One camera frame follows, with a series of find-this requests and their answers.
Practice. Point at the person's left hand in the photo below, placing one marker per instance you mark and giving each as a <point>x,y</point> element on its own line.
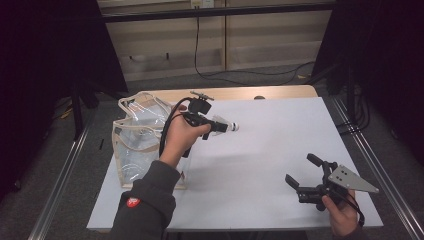
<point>180,136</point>

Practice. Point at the black metal stand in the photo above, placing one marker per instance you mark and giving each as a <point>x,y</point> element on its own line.
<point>350,96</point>
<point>78,110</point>

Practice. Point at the black horizontal bar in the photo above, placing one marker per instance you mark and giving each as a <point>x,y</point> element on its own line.
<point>233,12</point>

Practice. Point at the small black floor item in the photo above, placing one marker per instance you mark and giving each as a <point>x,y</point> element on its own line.
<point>101,144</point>

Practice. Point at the wall socket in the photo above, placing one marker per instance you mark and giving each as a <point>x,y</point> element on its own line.
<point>201,3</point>

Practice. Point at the white table sheet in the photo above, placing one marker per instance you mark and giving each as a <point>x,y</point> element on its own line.
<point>250,186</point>

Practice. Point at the black curtain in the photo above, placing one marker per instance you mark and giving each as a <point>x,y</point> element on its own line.
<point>40,66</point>
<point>393,66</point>

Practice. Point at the wooden table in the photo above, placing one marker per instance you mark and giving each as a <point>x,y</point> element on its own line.
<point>266,91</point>

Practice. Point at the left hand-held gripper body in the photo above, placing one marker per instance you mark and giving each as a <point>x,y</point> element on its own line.
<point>200,106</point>

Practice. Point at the aluminium floor rail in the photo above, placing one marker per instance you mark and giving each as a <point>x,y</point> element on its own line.
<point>376,166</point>
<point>62,176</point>

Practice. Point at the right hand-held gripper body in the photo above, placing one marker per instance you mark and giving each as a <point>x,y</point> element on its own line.
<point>348,180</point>

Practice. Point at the clear bag with beige trim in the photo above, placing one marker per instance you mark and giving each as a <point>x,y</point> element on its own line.
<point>133,156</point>

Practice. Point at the person's right hand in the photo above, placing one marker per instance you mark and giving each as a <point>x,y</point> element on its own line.
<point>345,218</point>

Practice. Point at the white plastic shuttlecock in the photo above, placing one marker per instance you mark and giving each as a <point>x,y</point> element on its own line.
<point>234,126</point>

